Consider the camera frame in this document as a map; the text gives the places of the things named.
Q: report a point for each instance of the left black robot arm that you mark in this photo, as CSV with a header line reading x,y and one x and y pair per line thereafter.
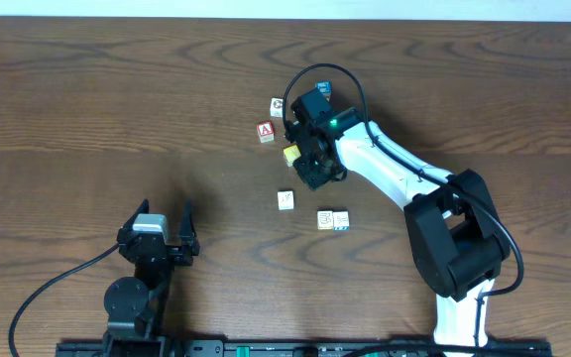
x,y
136,305

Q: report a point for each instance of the gift picture wooden block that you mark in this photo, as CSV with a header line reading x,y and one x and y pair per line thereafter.
x,y
325,220

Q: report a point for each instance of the red letter A block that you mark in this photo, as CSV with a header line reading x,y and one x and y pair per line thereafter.
x,y
266,132

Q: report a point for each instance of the blue sided wooden block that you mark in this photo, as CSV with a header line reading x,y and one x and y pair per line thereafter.
x,y
341,220

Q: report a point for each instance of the yellow top wooden block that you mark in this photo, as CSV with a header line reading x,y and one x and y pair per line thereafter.
x,y
291,154

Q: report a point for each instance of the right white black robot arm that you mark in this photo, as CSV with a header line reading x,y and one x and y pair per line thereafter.
x,y
456,243

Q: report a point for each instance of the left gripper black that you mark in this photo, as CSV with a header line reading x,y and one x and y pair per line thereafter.
x,y
176,249

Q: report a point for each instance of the soccer ball picture block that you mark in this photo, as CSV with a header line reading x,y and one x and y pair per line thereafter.
x,y
276,107

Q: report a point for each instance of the blue top wooden block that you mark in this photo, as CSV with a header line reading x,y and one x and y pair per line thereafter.
x,y
325,88

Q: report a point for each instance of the plain front wooden block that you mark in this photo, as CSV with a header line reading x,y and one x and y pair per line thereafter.
x,y
285,200

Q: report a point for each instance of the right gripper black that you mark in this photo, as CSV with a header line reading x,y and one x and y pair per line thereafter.
x,y
311,178

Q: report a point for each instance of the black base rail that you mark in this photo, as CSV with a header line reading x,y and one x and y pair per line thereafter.
x,y
217,348

